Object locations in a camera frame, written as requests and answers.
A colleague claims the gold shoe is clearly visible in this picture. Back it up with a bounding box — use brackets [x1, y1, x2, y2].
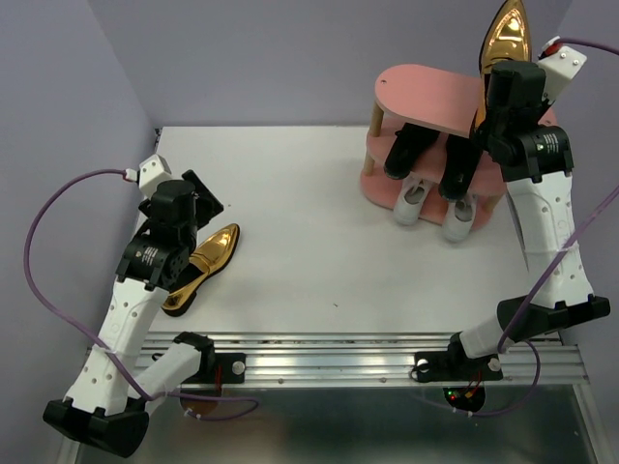
[470, 0, 532, 137]
[162, 223, 241, 317]

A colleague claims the black sneaker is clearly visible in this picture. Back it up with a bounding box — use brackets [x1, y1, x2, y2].
[383, 123, 440, 180]
[438, 134, 483, 202]

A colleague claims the white sneaker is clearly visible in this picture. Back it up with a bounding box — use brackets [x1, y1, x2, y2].
[393, 175, 435, 226]
[442, 193, 478, 243]

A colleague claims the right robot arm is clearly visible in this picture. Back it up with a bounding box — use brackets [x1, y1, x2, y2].
[410, 55, 610, 383]

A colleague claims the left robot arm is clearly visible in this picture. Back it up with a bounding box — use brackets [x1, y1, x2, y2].
[44, 170, 223, 457]

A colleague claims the pink three-tier shoe shelf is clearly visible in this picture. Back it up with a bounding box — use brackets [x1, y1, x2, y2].
[360, 64, 506, 231]

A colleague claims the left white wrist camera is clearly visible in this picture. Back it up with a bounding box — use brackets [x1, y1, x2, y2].
[138, 154, 173, 198]

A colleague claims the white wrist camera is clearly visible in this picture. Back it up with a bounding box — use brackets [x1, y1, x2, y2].
[138, 154, 173, 198]
[537, 42, 587, 102]

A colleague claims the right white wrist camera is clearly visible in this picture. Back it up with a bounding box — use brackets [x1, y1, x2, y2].
[537, 42, 587, 102]

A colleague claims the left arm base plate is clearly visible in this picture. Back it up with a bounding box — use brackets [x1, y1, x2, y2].
[188, 352, 247, 385]

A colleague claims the aluminium mounting rail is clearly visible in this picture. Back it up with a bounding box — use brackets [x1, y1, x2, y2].
[84, 331, 589, 388]

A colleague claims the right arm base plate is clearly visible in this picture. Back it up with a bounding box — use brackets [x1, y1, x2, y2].
[409, 351, 504, 384]

